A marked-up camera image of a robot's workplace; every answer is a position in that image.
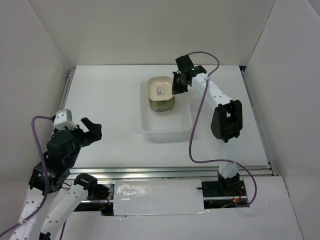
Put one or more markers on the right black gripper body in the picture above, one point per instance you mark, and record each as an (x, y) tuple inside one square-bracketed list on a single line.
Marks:
[(182, 72)]

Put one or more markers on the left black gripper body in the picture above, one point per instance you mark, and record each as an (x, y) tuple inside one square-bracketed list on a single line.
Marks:
[(79, 139)]

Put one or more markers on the cream plate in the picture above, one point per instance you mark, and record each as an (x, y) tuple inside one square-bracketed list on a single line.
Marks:
[(159, 88)]

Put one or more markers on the green plate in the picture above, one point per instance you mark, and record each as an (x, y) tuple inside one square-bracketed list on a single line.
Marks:
[(162, 106)]

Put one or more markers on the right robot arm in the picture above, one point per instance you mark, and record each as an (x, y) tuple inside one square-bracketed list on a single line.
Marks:
[(226, 123)]

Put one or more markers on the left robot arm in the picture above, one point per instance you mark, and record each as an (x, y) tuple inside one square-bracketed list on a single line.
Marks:
[(38, 220)]

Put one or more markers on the white plastic bin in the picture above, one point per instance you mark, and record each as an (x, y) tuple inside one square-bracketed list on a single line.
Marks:
[(177, 120)]

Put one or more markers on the white tape cover panel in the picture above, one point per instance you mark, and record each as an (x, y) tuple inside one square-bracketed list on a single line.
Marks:
[(158, 198)]

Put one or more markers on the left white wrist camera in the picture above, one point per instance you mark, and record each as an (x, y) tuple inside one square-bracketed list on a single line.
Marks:
[(64, 121)]

